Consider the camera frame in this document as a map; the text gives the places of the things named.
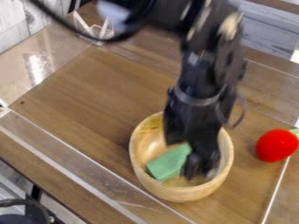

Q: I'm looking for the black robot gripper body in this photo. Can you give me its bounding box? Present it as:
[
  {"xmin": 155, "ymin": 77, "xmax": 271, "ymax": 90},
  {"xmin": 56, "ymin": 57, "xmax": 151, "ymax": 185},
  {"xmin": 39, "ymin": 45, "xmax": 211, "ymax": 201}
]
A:
[{"xmin": 163, "ymin": 86, "xmax": 238, "ymax": 145}]

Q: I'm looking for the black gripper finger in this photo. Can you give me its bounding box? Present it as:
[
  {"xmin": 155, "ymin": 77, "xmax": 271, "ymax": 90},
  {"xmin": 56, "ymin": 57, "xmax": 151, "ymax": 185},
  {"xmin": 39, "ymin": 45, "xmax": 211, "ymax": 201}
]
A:
[
  {"xmin": 163, "ymin": 116, "xmax": 188, "ymax": 145},
  {"xmin": 182, "ymin": 143, "xmax": 220, "ymax": 180}
]

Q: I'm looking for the green rectangular block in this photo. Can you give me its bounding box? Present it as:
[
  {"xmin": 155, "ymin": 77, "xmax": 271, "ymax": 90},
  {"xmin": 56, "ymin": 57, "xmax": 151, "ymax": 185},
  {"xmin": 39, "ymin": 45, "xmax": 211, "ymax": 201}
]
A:
[{"xmin": 144, "ymin": 143, "xmax": 192, "ymax": 182}]

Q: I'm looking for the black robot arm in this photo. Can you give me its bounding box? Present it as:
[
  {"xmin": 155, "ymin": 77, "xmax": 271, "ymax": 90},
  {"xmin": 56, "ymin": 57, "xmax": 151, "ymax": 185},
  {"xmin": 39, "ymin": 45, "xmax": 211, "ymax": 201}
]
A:
[{"xmin": 83, "ymin": 0, "xmax": 247, "ymax": 179}]

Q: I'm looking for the brown wooden bowl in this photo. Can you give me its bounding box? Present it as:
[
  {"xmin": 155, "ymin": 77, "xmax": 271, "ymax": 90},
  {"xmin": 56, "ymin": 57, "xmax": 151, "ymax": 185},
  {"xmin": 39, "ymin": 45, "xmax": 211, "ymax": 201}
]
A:
[{"xmin": 128, "ymin": 112, "xmax": 234, "ymax": 203}]

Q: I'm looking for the red strawberry toy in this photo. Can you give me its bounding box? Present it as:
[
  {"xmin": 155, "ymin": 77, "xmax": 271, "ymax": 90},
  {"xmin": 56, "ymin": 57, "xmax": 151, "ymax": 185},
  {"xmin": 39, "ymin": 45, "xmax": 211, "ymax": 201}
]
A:
[{"xmin": 255, "ymin": 129, "xmax": 299, "ymax": 163}]

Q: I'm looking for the black metal table leg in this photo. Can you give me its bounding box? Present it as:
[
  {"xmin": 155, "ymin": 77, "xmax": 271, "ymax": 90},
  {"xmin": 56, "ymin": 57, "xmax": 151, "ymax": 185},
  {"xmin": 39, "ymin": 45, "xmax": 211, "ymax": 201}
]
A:
[{"xmin": 31, "ymin": 185, "xmax": 43, "ymax": 201}]

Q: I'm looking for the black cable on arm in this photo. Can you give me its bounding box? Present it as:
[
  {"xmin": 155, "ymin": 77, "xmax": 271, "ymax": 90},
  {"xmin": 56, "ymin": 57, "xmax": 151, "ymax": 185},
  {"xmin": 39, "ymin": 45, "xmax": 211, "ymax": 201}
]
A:
[{"xmin": 215, "ymin": 87, "xmax": 249, "ymax": 130}]

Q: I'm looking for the clear acrylic corner bracket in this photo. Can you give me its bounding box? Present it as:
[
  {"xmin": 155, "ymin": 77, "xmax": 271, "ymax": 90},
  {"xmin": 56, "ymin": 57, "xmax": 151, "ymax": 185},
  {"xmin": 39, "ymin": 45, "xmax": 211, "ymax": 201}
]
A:
[{"xmin": 72, "ymin": 11, "xmax": 115, "ymax": 46}]

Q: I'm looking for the black cable lower left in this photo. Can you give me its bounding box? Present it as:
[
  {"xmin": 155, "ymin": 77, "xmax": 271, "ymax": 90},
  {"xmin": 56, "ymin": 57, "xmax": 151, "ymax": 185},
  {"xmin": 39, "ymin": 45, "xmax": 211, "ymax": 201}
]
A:
[{"xmin": 0, "ymin": 199, "xmax": 52, "ymax": 224}]

